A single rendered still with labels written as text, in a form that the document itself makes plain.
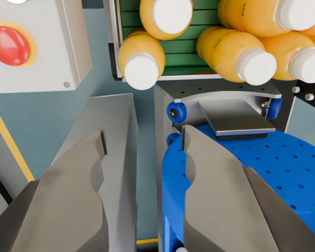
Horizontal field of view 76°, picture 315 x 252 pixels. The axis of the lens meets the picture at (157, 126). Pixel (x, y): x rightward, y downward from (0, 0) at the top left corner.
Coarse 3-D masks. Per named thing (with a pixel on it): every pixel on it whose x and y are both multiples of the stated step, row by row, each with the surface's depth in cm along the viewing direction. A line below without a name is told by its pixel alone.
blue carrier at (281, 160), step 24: (240, 144) 36; (264, 144) 36; (288, 144) 36; (168, 168) 31; (264, 168) 31; (288, 168) 31; (312, 168) 31; (168, 192) 28; (288, 192) 27; (312, 192) 27; (168, 216) 30; (312, 216) 24; (168, 240) 36
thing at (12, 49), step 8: (0, 32) 18; (8, 32) 19; (16, 32) 19; (0, 40) 19; (8, 40) 19; (16, 40) 19; (24, 40) 19; (0, 48) 19; (8, 48) 19; (16, 48) 19; (24, 48) 19; (0, 56) 20; (8, 56) 20; (16, 56) 20; (24, 56) 20; (8, 64) 20; (16, 64) 20
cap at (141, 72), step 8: (136, 56) 22; (144, 56) 23; (128, 64) 23; (136, 64) 23; (144, 64) 23; (152, 64) 23; (128, 72) 23; (136, 72) 23; (144, 72) 23; (152, 72) 23; (128, 80) 23; (136, 80) 24; (144, 80) 24; (152, 80) 24; (136, 88) 24; (144, 88) 24
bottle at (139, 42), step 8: (136, 32) 30; (144, 32) 30; (128, 40) 26; (136, 40) 26; (144, 40) 26; (152, 40) 27; (120, 48) 27; (128, 48) 25; (136, 48) 25; (144, 48) 25; (152, 48) 25; (160, 48) 27; (120, 56) 26; (128, 56) 25; (152, 56) 24; (160, 56) 26; (120, 64) 26; (160, 64) 26; (120, 72) 28; (160, 72) 27
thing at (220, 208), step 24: (192, 144) 10; (216, 144) 10; (192, 168) 9; (216, 168) 9; (240, 168) 9; (192, 192) 8; (216, 192) 8; (240, 192) 8; (192, 216) 7; (216, 216) 7; (240, 216) 7; (192, 240) 7; (216, 240) 6; (240, 240) 6; (264, 240) 6
